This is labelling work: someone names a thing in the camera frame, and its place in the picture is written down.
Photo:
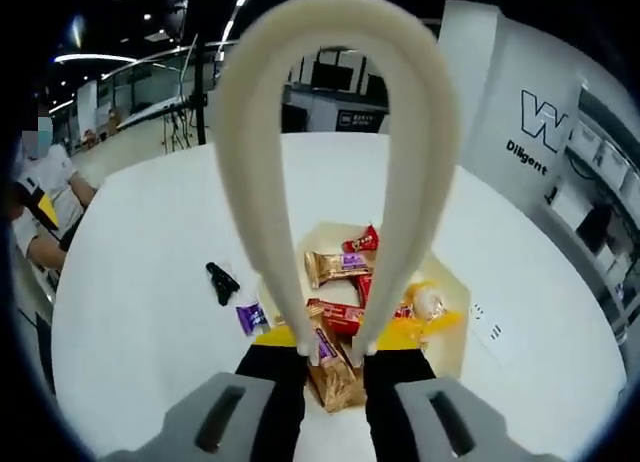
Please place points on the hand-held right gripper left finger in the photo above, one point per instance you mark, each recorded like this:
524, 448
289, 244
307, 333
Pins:
210, 422

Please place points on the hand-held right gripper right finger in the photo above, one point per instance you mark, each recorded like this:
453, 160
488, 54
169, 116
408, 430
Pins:
450, 422

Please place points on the small purple snack packet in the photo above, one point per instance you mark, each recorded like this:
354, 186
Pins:
252, 316

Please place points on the yellow bun food packet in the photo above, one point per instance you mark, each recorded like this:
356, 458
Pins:
425, 304

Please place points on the small red candy packet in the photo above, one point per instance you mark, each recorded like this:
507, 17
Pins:
362, 239

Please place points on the beige hexagonal food container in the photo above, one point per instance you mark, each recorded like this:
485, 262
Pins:
327, 234

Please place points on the beige plastic food tongs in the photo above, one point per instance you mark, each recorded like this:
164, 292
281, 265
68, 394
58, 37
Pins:
240, 182

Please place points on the white paper sheet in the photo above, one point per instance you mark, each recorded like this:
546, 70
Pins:
500, 347

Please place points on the black bag on shelf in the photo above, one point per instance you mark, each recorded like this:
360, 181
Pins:
595, 227

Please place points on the grey metal shelf rack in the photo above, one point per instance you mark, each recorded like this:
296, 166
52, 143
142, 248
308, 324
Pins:
600, 187

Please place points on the black tripod stand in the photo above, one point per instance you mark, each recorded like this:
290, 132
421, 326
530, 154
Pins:
200, 112

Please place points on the row of white storage bins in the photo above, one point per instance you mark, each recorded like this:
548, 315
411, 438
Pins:
605, 152

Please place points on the dark low counter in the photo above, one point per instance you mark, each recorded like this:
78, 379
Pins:
320, 114

